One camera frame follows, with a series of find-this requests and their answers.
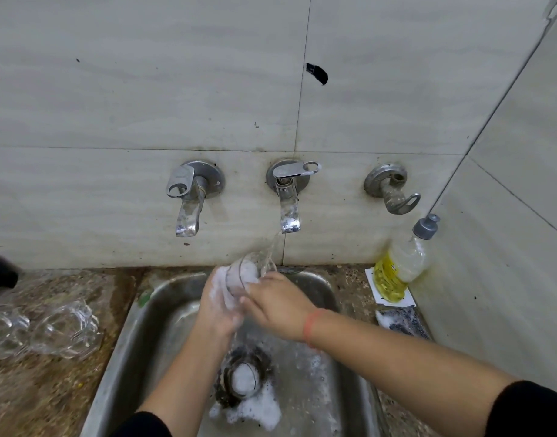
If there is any chrome wall tap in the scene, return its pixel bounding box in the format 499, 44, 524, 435
166, 160, 226, 238
265, 158, 323, 234

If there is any person's right forearm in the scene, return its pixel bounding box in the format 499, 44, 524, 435
307, 309, 518, 437

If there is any stainless steel sink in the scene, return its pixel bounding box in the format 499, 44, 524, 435
79, 268, 388, 437

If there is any yellow dish soap bottle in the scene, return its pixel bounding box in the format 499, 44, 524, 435
372, 213, 441, 303

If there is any person's left forearm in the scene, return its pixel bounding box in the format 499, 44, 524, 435
137, 322, 236, 437

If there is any clear glass cup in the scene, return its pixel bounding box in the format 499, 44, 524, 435
30, 300, 102, 360
225, 249, 278, 299
0, 304, 32, 360

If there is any metal sink drain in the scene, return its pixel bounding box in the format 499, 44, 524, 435
213, 345, 275, 409

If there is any orange wrist thread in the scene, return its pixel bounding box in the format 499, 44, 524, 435
302, 308, 327, 345

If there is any person's left hand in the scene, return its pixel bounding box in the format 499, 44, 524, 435
194, 266, 247, 337

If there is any black tape piece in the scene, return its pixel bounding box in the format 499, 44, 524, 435
305, 62, 329, 86

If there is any dark speckled sponge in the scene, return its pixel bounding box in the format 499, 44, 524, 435
376, 306, 430, 340

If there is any grey wall valve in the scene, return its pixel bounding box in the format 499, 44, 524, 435
363, 163, 421, 216

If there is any person's right hand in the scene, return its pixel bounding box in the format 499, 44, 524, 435
238, 271, 319, 343

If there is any black right sleeve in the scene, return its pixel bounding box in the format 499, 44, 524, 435
485, 381, 557, 437

